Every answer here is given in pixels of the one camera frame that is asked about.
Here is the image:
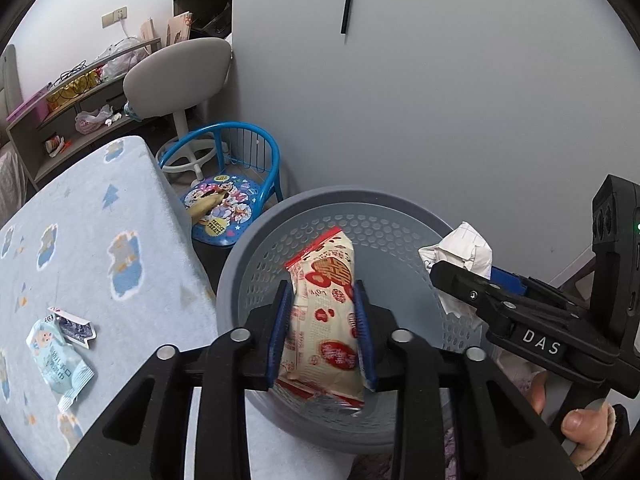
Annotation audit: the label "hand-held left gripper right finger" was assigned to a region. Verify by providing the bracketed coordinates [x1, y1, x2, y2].
[350, 280, 583, 480]

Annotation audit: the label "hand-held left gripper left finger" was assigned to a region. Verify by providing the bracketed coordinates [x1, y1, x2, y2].
[56, 280, 296, 480]

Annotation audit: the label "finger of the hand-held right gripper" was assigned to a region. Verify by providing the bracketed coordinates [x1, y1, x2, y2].
[491, 265, 592, 309]
[429, 259, 571, 322]

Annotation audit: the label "white paper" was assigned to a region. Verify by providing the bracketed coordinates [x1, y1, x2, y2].
[418, 221, 493, 318]

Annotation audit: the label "red and cream snack packet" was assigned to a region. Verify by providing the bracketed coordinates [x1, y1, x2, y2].
[277, 227, 367, 416]

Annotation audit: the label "grey plastic waste basket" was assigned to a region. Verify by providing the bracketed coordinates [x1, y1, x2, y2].
[215, 186, 493, 456]

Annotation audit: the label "person's right hand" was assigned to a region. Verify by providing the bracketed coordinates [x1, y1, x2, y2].
[529, 375, 618, 468]

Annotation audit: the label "blue metal child chair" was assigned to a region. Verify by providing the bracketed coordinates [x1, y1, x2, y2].
[159, 121, 285, 248]

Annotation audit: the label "small torn wrapper piece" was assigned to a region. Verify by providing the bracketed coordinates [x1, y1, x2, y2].
[47, 307, 96, 348]

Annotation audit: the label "grey wardrobe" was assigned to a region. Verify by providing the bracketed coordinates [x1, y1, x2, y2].
[172, 0, 640, 286]

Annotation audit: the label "light blue printed blanket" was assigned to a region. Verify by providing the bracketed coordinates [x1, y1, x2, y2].
[0, 135, 218, 480]

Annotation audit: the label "light blue snack wrapper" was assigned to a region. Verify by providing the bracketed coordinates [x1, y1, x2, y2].
[26, 317, 96, 413]

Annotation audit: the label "pink and white plastic bag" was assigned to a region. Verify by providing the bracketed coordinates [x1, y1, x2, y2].
[75, 105, 115, 135]

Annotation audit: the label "grey swivel chair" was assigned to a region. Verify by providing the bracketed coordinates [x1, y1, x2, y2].
[122, 37, 233, 187]

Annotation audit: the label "grey shelf unit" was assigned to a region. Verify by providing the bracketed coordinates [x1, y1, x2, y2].
[6, 37, 166, 191]

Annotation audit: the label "clear plastic bag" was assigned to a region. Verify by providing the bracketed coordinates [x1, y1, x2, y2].
[97, 42, 151, 81]

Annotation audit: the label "yellow packaged goods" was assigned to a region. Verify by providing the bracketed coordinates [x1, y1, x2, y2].
[46, 72, 98, 113]

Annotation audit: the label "pink picture board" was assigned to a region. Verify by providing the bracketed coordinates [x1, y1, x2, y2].
[166, 11, 193, 46]

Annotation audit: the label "pink flat box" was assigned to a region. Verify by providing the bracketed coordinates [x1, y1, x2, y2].
[6, 85, 51, 122]

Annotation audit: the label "wall power outlet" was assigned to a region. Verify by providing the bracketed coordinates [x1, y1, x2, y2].
[101, 6, 128, 29]

